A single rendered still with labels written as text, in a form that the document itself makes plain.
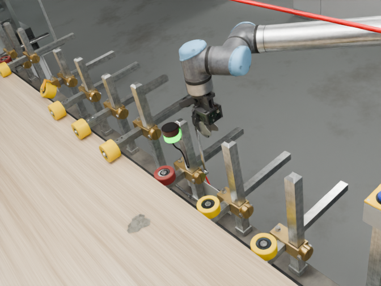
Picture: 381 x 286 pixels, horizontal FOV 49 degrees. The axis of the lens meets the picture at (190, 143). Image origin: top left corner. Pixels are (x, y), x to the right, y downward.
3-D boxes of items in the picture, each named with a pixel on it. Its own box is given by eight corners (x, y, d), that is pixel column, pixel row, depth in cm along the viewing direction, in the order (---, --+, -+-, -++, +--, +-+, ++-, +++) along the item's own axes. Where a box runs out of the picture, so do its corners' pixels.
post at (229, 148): (245, 232, 163) (228, 136, 133) (252, 238, 160) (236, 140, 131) (238, 238, 161) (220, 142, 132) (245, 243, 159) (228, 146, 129)
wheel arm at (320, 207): (339, 188, 152) (340, 179, 149) (348, 192, 150) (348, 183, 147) (258, 265, 134) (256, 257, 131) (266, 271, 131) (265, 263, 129)
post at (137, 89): (164, 169, 193) (136, 80, 164) (169, 173, 191) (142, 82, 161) (158, 174, 192) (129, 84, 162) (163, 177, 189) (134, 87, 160)
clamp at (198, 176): (185, 165, 174) (182, 156, 171) (207, 179, 165) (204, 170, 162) (174, 172, 172) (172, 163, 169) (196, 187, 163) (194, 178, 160)
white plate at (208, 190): (189, 184, 182) (185, 167, 176) (232, 214, 165) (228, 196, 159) (188, 185, 182) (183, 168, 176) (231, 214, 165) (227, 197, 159)
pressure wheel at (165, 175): (171, 182, 171) (165, 161, 164) (183, 191, 166) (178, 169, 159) (156, 193, 168) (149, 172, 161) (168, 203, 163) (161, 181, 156)
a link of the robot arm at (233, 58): (252, 36, 131) (214, 36, 136) (241, 55, 123) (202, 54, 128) (254, 63, 137) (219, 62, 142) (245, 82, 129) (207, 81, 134)
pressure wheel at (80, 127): (80, 114, 187) (91, 127, 185) (81, 123, 194) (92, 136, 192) (68, 121, 184) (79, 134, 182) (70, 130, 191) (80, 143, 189)
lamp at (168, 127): (183, 164, 164) (171, 120, 151) (192, 170, 160) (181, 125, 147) (172, 172, 161) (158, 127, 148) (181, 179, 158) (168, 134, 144)
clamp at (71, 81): (68, 76, 235) (65, 68, 232) (80, 84, 226) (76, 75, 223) (59, 81, 232) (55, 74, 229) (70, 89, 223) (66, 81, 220)
